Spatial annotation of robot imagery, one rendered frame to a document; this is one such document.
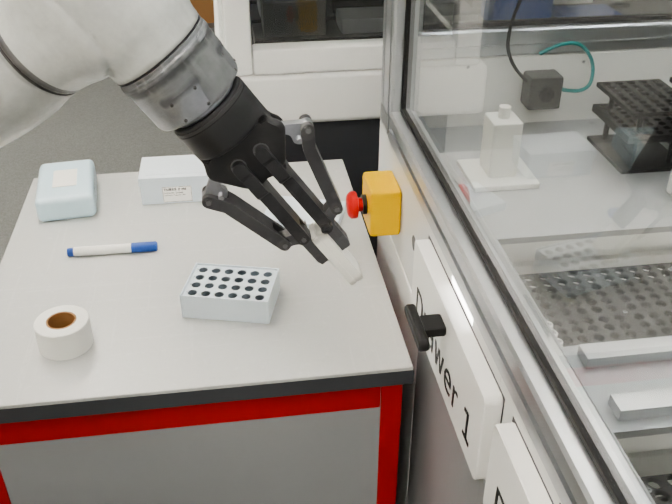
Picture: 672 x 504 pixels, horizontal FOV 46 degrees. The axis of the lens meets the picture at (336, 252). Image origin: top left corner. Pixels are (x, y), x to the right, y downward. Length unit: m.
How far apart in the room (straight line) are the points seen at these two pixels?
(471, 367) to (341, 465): 0.42
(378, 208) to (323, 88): 0.51
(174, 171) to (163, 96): 0.75
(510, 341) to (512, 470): 0.11
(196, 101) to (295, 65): 0.89
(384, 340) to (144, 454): 0.35
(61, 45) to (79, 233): 0.74
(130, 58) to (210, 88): 0.07
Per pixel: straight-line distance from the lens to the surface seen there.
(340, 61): 1.56
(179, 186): 1.40
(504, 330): 0.73
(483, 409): 0.76
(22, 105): 0.71
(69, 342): 1.08
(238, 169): 0.72
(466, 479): 0.93
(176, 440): 1.10
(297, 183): 0.74
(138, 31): 0.64
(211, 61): 0.67
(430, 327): 0.86
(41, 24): 0.66
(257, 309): 1.09
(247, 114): 0.69
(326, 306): 1.13
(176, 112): 0.67
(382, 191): 1.11
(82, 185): 1.42
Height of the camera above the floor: 1.43
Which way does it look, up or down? 32 degrees down
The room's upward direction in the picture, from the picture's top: straight up
